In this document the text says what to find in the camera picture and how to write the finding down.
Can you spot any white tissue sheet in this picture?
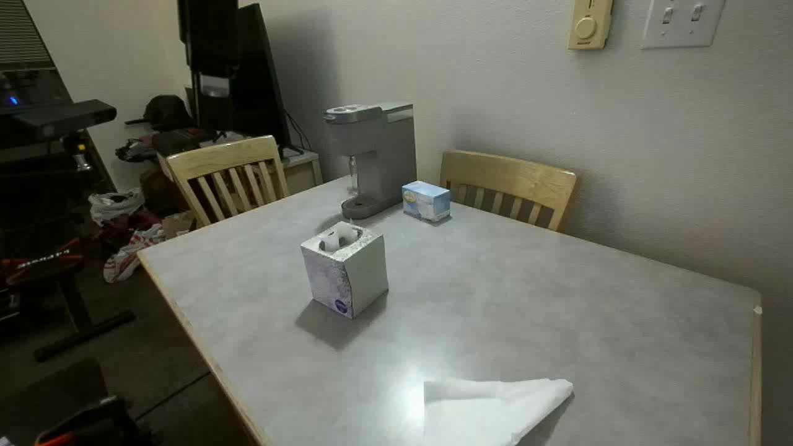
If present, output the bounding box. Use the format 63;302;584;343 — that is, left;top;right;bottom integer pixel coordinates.
317;225;367;255

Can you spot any small light blue box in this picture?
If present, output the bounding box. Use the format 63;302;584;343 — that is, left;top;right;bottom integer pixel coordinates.
398;178;452;225

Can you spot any white patterned cube tissue box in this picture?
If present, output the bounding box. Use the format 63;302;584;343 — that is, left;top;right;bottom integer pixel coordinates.
296;219;392;323

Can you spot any folded white tissue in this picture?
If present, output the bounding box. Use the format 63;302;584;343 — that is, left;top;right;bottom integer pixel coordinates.
419;377;575;446

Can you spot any grey single-serve coffee maker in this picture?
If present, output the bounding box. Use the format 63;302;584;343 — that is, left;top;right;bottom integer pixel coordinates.
321;99;419;222

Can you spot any small wooden side cabinet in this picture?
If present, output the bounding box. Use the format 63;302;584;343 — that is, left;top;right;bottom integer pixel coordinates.
281;149;325;198

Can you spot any wooden slat-back chair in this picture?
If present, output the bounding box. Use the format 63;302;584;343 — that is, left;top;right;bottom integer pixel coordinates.
164;133;293;231
438;146;579;234

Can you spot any dark hanging garment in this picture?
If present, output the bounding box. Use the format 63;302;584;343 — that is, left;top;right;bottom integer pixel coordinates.
175;0;293;154

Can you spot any pile of clothes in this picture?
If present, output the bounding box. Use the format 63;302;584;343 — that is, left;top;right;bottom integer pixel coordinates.
102;208;197;284

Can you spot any black cap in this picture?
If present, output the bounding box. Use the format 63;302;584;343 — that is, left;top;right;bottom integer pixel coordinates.
123;91;197;132

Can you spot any black bench with red trim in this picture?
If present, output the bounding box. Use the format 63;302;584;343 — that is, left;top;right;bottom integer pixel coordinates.
0;235;136;364

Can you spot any black bag with orange trim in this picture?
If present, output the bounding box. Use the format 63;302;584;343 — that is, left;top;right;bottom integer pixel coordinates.
31;393;153;446

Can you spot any white light switch plate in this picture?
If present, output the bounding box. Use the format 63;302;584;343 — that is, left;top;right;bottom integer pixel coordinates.
641;0;729;50

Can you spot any black camera device on stand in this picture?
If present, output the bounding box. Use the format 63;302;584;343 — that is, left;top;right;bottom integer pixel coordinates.
0;71;118;169

